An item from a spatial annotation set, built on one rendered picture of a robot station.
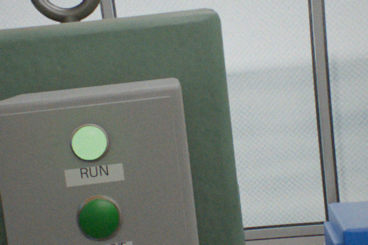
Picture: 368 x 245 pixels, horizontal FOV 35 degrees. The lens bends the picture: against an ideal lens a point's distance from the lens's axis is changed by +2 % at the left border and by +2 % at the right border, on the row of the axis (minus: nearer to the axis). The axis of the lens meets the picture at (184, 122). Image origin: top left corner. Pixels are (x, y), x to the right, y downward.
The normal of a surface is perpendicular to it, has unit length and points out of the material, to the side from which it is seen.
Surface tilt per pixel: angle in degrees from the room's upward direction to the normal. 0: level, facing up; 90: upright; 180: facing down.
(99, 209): 87
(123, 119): 90
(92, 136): 87
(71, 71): 90
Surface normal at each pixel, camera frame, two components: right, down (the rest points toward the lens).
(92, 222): -0.04, 0.14
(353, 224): -0.11, -0.98
